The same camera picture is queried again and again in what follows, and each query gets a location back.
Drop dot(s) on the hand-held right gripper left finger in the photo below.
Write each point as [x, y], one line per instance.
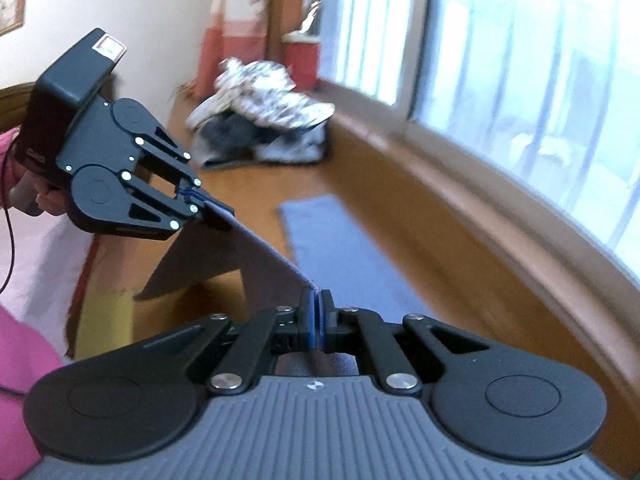
[310, 321]

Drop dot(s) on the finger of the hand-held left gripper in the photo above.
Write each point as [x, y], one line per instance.
[172, 152]
[165, 212]

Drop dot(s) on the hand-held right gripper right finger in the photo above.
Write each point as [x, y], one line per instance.
[325, 320]

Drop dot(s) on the grey-blue pants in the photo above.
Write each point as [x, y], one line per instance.
[260, 265]

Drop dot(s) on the person's left hand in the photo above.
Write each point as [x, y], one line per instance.
[50, 202]

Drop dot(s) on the grey garment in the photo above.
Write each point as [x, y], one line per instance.
[250, 145]

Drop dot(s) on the black white patterned garment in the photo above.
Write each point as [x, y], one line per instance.
[265, 92]

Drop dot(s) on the bed with white sheet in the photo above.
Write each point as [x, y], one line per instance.
[40, 270]

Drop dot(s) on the white and salmon curtain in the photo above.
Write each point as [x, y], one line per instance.
[235, 20]

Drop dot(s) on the red container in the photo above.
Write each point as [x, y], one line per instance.
[302, 62]

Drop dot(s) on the person's pink top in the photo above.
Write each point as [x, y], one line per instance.
[20, 360]

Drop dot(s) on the window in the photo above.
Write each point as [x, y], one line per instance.
[500, 60]

